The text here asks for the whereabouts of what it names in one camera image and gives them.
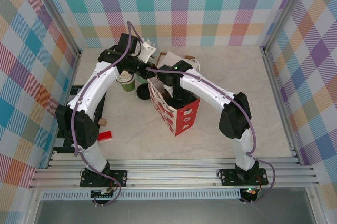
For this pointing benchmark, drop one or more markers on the white red printed paper bag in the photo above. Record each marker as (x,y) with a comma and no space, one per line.
(184,121)

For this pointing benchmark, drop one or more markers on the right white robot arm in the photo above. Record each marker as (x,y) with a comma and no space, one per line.
(208,92)

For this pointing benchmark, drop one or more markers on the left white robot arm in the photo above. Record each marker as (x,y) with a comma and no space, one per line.
(97,87)

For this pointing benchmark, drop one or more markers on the brown cardboard napkin tray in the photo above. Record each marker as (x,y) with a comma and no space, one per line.
(161,59)

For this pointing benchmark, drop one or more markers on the white paper-wrapped straw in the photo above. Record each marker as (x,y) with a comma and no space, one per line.
(156,52)

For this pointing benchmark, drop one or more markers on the black plastic cup lid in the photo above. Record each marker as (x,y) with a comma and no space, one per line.
(143,92)

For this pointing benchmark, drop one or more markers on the stack of paper cups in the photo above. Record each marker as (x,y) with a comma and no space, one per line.
(128,85)

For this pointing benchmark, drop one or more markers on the black white checkerboard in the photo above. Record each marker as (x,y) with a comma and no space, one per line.
(101,108)

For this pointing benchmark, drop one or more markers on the small wooden cube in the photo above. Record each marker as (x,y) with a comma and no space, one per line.
(103,122)

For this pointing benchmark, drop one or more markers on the red block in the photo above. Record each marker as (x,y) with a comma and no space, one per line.
(105,136)

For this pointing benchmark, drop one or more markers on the small green circuit board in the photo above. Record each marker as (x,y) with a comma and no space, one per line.
(104,193)

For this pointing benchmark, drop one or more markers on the small lit controller board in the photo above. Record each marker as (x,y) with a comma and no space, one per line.
(250,191)

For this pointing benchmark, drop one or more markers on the left aluminium frame post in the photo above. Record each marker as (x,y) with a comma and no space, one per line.
(56,10)

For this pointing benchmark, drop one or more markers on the aluminium frame post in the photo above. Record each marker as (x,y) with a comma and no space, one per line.
(56,10)
(287,10)

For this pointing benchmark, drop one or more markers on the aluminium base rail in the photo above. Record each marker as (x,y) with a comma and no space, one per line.
(171,176)

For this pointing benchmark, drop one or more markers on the left black mount plate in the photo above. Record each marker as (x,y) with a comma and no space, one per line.
(119,177)

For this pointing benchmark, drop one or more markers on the black mount plate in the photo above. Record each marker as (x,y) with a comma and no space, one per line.
(119,177)
(229,176)

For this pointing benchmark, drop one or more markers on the right black mount plate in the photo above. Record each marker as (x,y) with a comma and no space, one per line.
(229,176)

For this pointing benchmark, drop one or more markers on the right aluminium frame post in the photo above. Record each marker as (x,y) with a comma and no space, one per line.
(287,10)

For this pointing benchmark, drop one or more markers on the aluminium table edge rail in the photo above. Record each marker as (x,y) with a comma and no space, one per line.
(292,139)

